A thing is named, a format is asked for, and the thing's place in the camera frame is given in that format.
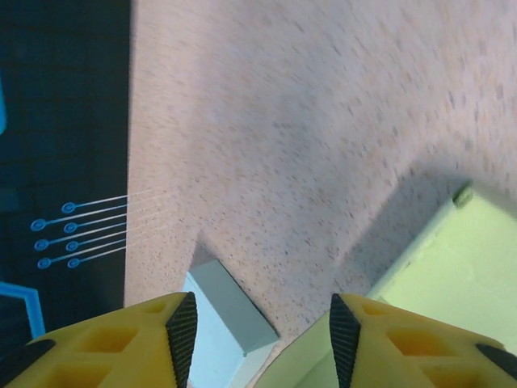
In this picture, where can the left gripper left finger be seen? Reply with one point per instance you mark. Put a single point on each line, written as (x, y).
(101, 355)

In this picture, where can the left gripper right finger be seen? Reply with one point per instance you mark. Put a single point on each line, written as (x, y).
(424, 355)

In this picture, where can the light green paper box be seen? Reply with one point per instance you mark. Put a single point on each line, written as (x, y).
(464, 262)

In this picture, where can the light blue paper box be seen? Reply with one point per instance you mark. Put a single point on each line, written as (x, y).
(226, 307)

